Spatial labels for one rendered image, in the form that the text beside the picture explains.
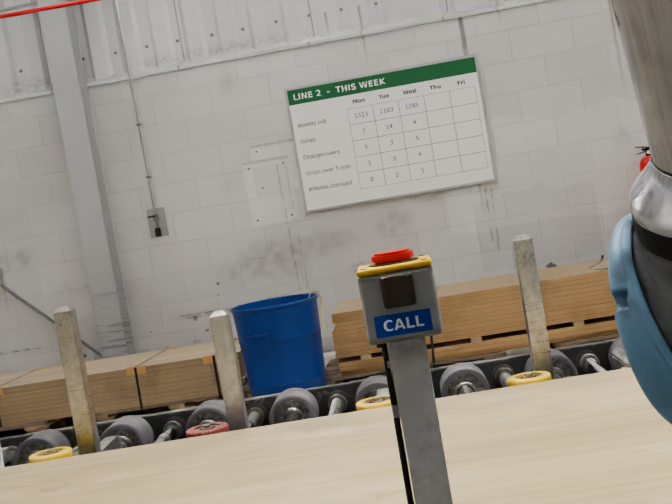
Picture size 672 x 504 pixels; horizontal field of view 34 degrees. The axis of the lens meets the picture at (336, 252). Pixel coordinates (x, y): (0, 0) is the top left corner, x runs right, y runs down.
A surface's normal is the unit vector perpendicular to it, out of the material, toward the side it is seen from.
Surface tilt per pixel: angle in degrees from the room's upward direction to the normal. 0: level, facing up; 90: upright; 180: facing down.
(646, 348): 93
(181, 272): 90
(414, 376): 90
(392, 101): 90
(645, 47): 107
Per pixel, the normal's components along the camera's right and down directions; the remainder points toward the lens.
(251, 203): -0.11, 0.07
